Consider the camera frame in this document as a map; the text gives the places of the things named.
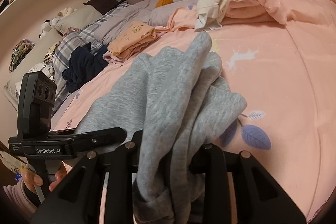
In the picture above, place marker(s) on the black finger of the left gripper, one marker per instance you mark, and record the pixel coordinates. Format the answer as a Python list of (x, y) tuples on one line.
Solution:
[(88, 140)]

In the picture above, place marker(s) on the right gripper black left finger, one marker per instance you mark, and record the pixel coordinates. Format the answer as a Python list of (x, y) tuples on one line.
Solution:
[(97, 189)]

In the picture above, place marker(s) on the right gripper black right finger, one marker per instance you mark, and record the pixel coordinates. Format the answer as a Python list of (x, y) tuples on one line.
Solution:
[(238, 185)]

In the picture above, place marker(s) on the grey New York sweatshirt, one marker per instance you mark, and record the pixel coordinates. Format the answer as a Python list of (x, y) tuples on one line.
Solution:
[(180, 101)]

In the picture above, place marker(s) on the orange folded small clothes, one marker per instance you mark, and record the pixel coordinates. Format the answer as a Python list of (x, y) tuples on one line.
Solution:
[(130, 42)]

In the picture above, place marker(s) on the person's left hand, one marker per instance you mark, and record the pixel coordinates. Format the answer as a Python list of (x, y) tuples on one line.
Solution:
[(31, 179)]

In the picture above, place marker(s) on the white printed garment on pillow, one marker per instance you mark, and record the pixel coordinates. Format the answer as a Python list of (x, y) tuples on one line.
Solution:
[(46, 66)]

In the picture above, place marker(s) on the dark navy crumpled garment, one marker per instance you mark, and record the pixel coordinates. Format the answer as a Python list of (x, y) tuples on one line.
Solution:
[(83, 67)]

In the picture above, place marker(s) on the small plush toys on headboard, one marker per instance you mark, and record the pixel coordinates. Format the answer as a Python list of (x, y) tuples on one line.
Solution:
[(49, 24)]

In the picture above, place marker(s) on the beige headboard cushion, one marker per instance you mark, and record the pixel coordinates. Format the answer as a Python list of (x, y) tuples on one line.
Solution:
[(75, 30)]

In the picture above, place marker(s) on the pink floral duvet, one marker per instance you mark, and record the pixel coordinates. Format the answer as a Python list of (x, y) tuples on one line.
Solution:
[(287, 76)]

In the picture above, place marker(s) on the dark brown cloth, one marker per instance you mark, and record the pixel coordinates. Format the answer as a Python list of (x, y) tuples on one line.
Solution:
[(104, 6)]

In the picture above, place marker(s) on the lilac grey bed sheet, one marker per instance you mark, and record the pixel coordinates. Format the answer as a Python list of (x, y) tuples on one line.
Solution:
[(147, 11)]

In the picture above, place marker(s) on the pink fleece folded garment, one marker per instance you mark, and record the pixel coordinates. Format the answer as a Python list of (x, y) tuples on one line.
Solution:
[(255, 11)]

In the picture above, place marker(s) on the colourful woven wall ornament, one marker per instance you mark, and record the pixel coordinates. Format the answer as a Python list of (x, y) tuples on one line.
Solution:
[(20, 52)]

